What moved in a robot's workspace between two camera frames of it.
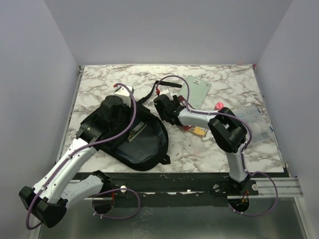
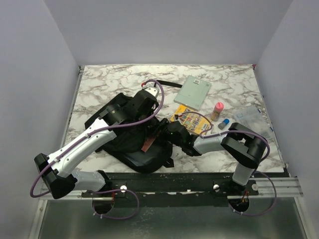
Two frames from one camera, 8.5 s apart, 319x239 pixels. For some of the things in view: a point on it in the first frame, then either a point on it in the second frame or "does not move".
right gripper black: [175, 102] to [164, 129]
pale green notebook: [198, 89] does not move
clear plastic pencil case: [261, 130] does not move
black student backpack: [142, 145] does not move
